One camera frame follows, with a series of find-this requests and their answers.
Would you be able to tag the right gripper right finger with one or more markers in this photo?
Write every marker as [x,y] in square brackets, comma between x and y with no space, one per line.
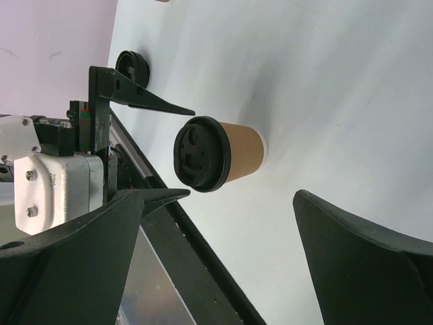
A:
[362,272]

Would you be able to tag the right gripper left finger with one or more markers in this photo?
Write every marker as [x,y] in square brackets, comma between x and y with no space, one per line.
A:
[74,273]

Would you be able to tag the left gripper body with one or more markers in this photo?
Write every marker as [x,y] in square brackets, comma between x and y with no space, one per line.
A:
[86,130]

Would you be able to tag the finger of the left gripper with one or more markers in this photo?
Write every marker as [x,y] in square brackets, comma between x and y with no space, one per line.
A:
[109,85]
[156,198]

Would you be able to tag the black plastic cup lid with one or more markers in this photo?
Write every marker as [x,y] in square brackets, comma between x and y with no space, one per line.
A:
[202,154]

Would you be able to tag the brown paper coffee cup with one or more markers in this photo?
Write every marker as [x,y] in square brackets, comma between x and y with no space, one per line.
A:
[248,149]

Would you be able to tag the stack of black lids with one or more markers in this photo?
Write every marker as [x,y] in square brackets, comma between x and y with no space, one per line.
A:
[134,66]

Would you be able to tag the light blue table mat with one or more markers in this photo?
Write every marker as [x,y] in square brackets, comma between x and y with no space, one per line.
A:
[342,93]

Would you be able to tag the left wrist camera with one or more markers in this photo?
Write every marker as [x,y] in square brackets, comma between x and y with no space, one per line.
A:
[48,190]

